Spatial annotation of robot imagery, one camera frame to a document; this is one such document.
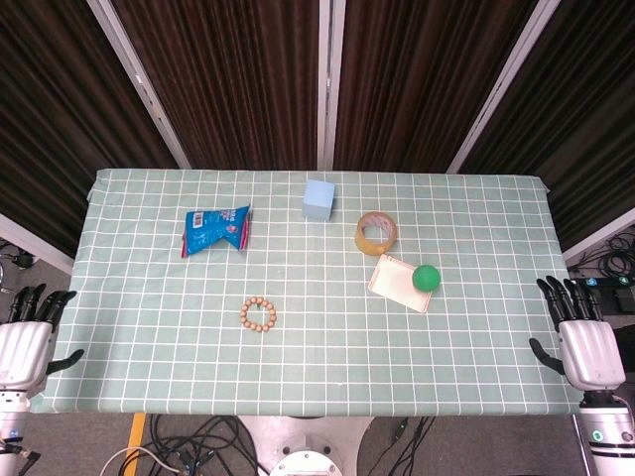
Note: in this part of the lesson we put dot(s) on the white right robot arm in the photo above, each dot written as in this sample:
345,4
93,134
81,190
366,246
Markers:
607,436

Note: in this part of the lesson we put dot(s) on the yellowish packing tape roll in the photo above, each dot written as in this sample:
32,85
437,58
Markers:
368,246

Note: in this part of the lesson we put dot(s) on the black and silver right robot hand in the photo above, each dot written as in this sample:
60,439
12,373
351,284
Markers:
590,352

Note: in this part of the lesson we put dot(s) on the light blue foam cube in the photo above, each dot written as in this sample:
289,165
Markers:
317,201

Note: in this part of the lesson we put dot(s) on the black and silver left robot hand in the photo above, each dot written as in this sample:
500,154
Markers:
25,352

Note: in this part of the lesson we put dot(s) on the blue snack bag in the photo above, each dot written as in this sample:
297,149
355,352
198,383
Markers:
208,230

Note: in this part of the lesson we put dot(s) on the dark brown ribbed partition panel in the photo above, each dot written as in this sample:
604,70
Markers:
412,84
49,124
590,124
233,84

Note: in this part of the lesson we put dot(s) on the black box with teal lights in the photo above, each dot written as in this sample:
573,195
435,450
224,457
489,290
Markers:
612,287

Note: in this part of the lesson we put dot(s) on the green ball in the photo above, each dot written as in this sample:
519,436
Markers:
425,278

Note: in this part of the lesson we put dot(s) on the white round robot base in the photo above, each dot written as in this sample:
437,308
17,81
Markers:
302,446

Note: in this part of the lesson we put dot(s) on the grey metal stand leg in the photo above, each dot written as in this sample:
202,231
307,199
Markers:
581,441

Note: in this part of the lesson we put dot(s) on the yellow floor tape strip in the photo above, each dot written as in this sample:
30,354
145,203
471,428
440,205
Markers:
137,431

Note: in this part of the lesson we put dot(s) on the green checkered tablecloth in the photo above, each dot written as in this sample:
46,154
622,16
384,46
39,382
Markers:
317,362

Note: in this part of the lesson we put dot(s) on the white aluminium partition post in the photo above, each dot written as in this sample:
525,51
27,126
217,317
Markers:
501,89
330,84
144,91

